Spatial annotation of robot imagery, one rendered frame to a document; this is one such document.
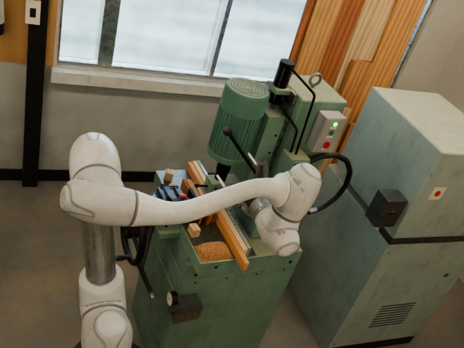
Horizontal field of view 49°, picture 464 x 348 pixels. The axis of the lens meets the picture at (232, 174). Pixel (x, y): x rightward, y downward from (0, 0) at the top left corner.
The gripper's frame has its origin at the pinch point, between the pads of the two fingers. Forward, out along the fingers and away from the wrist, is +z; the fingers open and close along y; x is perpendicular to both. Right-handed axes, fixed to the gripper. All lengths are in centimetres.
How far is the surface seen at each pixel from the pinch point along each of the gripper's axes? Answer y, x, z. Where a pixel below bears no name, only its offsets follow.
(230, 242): -19.3, -33.5, -0.2
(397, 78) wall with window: 137, -169, 144
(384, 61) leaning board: 124, -130, 129
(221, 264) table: -26.8, -33.3, -7.2
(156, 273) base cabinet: -61, -54, 26
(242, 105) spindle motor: 15.0, 8.0, 16.0
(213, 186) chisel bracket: -12.7, -22.1, 19.8
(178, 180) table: -26, -31, 44
